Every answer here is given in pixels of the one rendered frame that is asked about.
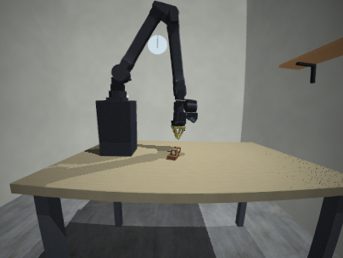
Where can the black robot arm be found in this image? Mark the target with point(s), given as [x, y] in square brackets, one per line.
[121, 71]

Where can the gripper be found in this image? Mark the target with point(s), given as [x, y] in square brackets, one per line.
[177, 124]

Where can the brown open tray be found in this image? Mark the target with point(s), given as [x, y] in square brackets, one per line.
[172, 157]

